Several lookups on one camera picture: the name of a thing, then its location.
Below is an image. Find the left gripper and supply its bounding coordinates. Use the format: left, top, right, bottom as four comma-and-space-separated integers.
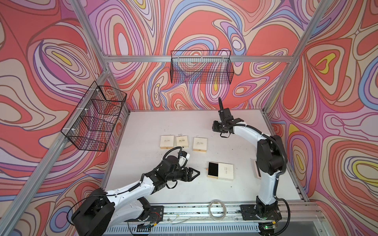
165, 167, 200, 183

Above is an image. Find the cream jewelry box front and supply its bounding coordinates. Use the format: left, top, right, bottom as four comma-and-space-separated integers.
207, 162, 234, 181

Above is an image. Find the small cream jewelry box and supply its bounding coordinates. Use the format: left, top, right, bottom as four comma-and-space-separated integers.
176, 136, 189, 148

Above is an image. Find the cream drawer jewelry box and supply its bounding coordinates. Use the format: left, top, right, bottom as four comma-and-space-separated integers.
159, 135, 175, 149

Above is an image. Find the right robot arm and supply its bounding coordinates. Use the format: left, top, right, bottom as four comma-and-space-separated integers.
212, 98, 287, 221

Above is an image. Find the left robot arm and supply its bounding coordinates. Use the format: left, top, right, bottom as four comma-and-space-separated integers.
66, 147, 200, 236

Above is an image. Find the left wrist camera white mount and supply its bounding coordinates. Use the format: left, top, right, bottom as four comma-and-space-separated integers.
179, 151, 190, 168

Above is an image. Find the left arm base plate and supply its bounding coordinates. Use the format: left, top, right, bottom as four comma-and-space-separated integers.
125, 205, 164, 223

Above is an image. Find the coiled clear cable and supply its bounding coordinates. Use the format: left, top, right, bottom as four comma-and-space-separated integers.
208, 200, 227, 221

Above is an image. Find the black wire basket back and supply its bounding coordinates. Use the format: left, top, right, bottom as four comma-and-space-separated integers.
170, 49, 234, 85

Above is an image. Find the black wire basket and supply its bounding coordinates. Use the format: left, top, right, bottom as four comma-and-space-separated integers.
170, 49, 234, 85
61, 82, 127, 151

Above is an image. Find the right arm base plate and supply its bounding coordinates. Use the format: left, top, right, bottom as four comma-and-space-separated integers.
240, 204, 282, 221

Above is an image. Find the black wire basket left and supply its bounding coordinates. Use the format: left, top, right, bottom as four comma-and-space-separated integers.
61, 82, 127, 151

